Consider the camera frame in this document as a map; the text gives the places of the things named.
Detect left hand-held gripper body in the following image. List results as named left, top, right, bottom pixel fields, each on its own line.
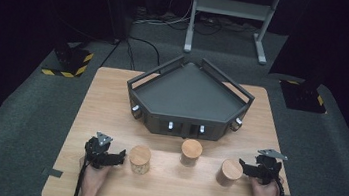
left=82, top=130, right=116, bottom=171

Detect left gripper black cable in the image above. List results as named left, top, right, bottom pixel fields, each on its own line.
left=70, top=157, right=92, bottom=196

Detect dark grey metal corner rack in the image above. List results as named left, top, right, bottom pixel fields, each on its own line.
left=120, top=49, right=260, bottom=147

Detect black floor cable bundle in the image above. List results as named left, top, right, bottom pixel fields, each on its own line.
left=192, top=14, right=260, bottom=43

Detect person's left hand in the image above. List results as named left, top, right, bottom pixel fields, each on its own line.
left=76, top=155, right=113, bottom=190

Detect black yellow striped base plate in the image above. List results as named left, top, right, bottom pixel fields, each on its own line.
left=276, top=78, right=330, bottom=115
left=40, top=40, right=96, bottom=82

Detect grey metal stand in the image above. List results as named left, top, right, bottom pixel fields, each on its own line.
left=182, top=0, right=284, bottom=67

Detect chickpea glass jar wooden lid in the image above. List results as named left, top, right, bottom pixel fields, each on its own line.
left=126, top=143, right=153, bottom=176

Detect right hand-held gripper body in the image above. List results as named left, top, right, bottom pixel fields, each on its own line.
left=252, top=146, right=290, bottom=188

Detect black curtain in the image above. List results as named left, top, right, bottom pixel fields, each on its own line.
left=256, top=0, right=349, bottom=184
left=0, top=0, right=135, bottom=162

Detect white floor cables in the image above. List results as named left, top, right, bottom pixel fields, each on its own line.
left=133, top=0, right=197, bottom=32

